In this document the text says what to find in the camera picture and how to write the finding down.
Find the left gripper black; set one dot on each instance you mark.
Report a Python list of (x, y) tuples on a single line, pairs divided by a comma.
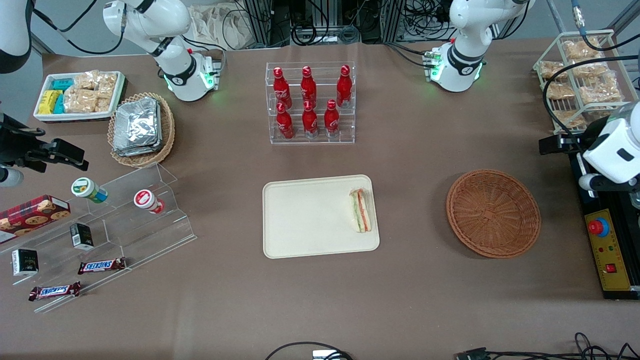
[(589, 133)]

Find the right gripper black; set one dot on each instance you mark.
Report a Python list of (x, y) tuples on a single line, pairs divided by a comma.
[(14, 146)]

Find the triangle sandwich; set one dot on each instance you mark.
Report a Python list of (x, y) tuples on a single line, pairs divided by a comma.
[(361, 210)]

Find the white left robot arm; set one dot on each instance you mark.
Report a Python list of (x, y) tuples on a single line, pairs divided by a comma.
[(462, 65)]

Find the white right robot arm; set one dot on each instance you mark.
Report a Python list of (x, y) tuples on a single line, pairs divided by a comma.
[(177, 70)]

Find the silver metal tray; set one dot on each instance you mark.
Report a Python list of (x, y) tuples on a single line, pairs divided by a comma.
[(636, 200)]

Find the brown round wicker basket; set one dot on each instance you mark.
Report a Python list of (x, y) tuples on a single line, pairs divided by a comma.
[(492, 215)]

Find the light oval wicker basket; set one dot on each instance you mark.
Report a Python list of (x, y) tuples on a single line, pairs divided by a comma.
[(167, 130)]

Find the cream plastic tray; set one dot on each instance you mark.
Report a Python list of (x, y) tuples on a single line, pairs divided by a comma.
[(310, 220)]

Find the white rectangular snack bin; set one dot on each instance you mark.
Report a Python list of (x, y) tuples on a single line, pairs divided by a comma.
[(75, 117)]

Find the green-lid snack cup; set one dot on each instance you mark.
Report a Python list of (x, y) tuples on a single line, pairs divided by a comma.
[(87, 190)]

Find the teal snack pack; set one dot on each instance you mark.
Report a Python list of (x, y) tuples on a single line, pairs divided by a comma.
[(63, 84), (59, 105)]

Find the yellow snack pack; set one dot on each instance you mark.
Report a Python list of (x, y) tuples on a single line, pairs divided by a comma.
[(49, 102)]

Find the red plaid cookie box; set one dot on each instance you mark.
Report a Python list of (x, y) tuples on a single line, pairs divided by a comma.
[(30, 217)]

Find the silver foil packet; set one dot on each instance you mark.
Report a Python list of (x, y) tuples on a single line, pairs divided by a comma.
[(137, 120), (137, 150)]

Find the red emergency stop button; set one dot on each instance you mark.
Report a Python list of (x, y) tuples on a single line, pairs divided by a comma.
[(598, 227)]

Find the red-lid snack cup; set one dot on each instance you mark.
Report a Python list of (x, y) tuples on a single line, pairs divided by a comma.
[(147, 201)]

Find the small black white-edged carton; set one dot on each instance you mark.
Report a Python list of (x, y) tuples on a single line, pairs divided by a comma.
[(25, 262)]

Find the Snickers chocolate bar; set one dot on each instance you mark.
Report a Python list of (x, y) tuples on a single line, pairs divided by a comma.
[(101, 266), (55, 291)]

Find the clear acrylic stepped stand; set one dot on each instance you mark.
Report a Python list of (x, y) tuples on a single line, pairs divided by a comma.
[(150, 235)]

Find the black yellow-panel control box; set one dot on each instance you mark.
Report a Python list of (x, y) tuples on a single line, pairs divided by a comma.
[(617, 280)]

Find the beige cloth bag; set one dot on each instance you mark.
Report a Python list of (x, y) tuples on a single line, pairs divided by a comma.
[(220, 25)]

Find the red cola bottle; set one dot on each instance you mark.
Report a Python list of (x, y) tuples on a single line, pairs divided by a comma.
[(331, 120), (344, 87), (310, 121), (308, 86), (285, 122), (281, 87)]

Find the clear acrylic bottle rack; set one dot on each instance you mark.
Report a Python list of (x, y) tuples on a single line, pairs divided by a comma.
[(310, 140)]

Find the small silver device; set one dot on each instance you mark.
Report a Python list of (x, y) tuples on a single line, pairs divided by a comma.
[(327, 355)]

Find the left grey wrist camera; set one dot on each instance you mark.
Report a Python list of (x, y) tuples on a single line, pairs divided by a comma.
[(590, 182)]

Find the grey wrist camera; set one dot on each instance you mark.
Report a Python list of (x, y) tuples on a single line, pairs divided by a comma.
[(10, 177), (590, 182)]

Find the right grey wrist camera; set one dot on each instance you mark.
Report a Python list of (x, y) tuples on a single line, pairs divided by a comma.
[(10, 177)]

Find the red rocker switch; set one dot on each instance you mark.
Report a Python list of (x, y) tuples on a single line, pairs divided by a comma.
[(610, 268)]

